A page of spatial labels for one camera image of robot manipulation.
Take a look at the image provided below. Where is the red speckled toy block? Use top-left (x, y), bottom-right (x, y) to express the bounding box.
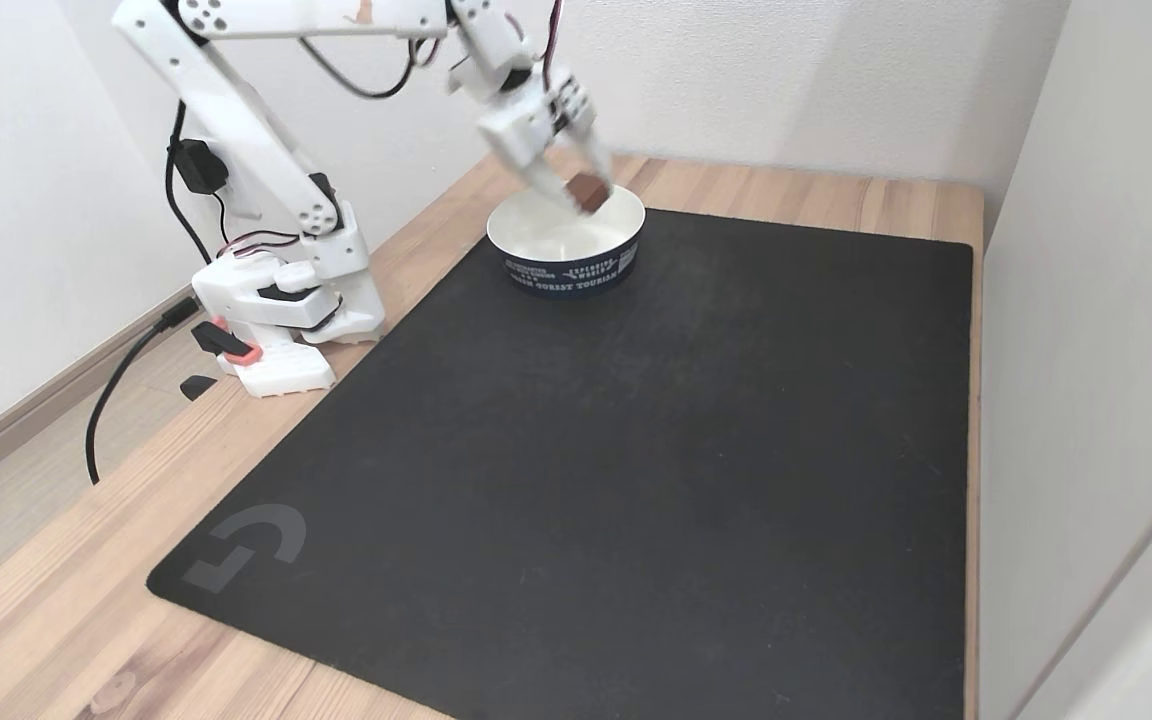
top-left (566, 173), bottom-right (613, 215)

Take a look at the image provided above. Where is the white bowl with navy band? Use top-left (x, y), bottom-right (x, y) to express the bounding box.
top-left (486, 183), bottom-right (647, 298)

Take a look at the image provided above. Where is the black desk mat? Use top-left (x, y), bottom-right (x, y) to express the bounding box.
top-left (146, 207), bottom-right (975, 720)

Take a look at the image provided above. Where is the black orange table clamp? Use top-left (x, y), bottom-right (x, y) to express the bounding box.
top-left (191, 315), bottom-right (263, 367)

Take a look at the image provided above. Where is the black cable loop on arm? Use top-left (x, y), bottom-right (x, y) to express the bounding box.
top-left (298, 35), bottom-right (429, 102)

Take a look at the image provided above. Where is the black cable with adapter box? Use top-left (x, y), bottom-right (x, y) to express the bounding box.
top-left (164, 100), bottom-right (237, 267)

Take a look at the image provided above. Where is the black power cable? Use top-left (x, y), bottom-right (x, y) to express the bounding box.
top-left (85, 298), bottom-right (203, 487)

